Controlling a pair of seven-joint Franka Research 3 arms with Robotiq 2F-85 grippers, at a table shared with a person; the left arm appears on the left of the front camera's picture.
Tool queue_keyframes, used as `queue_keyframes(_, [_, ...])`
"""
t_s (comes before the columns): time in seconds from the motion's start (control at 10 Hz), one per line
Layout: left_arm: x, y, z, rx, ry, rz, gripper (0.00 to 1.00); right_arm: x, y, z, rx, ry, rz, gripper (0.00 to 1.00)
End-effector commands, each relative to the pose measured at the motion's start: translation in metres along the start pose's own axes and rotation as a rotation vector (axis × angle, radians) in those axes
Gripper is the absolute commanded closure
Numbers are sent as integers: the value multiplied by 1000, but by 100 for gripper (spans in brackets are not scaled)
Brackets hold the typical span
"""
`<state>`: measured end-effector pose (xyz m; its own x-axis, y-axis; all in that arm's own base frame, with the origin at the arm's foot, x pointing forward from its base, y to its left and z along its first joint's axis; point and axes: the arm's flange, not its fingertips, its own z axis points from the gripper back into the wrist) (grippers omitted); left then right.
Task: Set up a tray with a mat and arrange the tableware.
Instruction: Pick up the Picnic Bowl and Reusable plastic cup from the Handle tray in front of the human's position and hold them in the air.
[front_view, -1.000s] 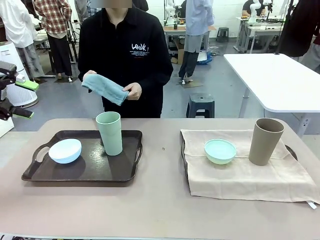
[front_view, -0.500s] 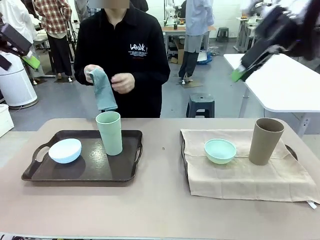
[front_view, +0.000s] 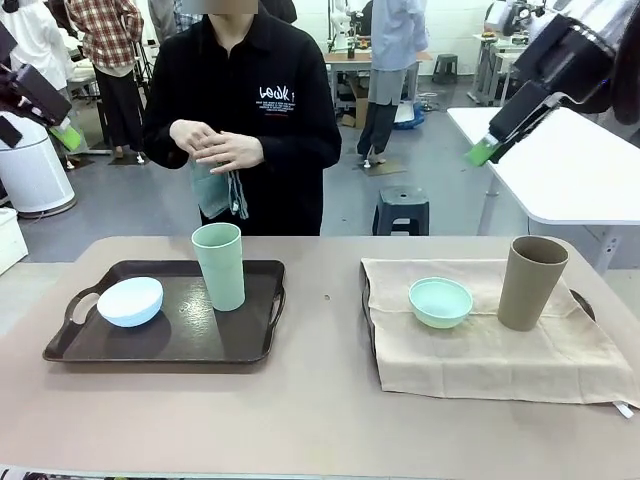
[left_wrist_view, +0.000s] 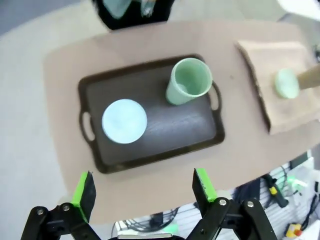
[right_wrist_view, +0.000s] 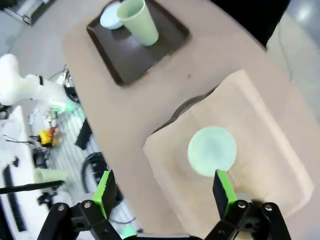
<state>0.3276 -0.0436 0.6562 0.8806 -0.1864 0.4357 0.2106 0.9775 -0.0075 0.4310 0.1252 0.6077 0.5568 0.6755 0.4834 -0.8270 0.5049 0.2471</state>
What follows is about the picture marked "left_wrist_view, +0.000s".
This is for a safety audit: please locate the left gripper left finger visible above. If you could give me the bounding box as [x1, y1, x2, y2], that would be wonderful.
[21, 170, 98, 240]

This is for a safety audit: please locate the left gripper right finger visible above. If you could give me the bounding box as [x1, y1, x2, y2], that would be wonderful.
[191, 167, 278, 240]

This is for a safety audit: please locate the light blue bowl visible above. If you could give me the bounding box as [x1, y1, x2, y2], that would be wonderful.
[101, 99, 148, 145]

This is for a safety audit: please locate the beige cloth mat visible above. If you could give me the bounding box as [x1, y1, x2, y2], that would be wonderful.
[236, 39, 320, 136]

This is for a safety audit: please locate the light green cup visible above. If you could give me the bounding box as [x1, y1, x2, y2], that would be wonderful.
[166, 57, 213, 106]

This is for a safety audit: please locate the mint green bowl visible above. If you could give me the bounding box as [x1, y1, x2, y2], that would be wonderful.
[274, 68, 300, 99]

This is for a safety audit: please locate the brown cup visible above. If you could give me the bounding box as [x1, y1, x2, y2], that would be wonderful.
[297, 63, 320, 90]

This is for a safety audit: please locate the teal cloth mat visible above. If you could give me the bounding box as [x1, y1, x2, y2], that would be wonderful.
[103, 0, 132, 19]

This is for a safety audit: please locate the dark brown tray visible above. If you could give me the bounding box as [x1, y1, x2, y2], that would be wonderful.
[76, 53, 226, 175]

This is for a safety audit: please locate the yellow black hand tool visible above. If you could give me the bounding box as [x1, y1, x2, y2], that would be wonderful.
[264, 174, 287, 208]

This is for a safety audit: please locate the red emergency stop button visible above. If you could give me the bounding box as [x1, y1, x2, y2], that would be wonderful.
[286, 222, 304, 238]

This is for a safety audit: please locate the white table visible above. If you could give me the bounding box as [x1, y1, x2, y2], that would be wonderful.
[276, 0, 320, 19]

